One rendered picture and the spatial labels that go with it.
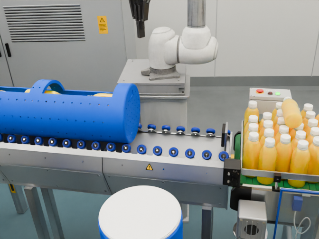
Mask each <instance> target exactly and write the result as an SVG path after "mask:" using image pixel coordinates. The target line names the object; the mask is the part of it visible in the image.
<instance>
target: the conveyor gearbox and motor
mask: <svg viewBox="0 0 319 239"><path fill-rule="evenodd" d="M266 226H267V207H266V202H259V201H250V200H241V199H240V200H239V201H238V212H237V222H236V223H235V225H234V227H233V234H234V236H235V239H267V229H266Z"/></svg>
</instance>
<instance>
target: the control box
mask: <svg viewBox="0 0 319 239"><path fill-rule="evenodd" d="M257 89H259V88H250V90H249V101H256V102H257V109H258V111H259V114H263V113H264V112H270V113H272V112H273V110H274V109H275V107H276V103H277V102H283V100H284V98H285V97H291V92H290V90H286V89H264V88H261V89H263V92H262V93H258V92H257V91H256V90H257ZM268 92H272V94H268ZM276 92H279V93H280V95H276V94H275V93H276ZM291 98H292V97H291Z"/></svg>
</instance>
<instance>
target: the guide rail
mask: <svg viewBox="0 0 319 239"><path fill-rule="evenodd" d="M274 173H281V179H290V180H300V181H310V182H319V175H310V174H299V173H288V172H277V171H267V170H256V169H245V168H242V175H249V176H259V177H269V178H274Z"/></svg>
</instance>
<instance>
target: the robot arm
mask: <svg viewBox="0 0 319 239"><path fill-rule="evenodd" d="M129 4H130V8H131V14H132V18H133V19H135V21H136V27H137V38H142V37H145V25H144V21H146V20H148V14H149V4H150V0H129ZM148 51H149V62H150V67H148V68H147V69H144V70H141V74H142V75H149V80H150V81H154V80H162V79H173V78H176V79H178V78H180V74H178V72H177V70H176V64H178V63H180V64H206V63H209V62H211V61H213V60H215V59H216V57H217V52H218V41H217V39H216V38H215V37H212V36H211V33H210V29H209V28H208V27H207V26H206V0H188V15H187V26H186V27H185V28H184V29H183V33H182V36H178V35H175V31H174V30H172V29H171V28H169V27H159V28H156V29H154V30H153V32H152V34H151V36H150V39H149V48H148Z"/></svg>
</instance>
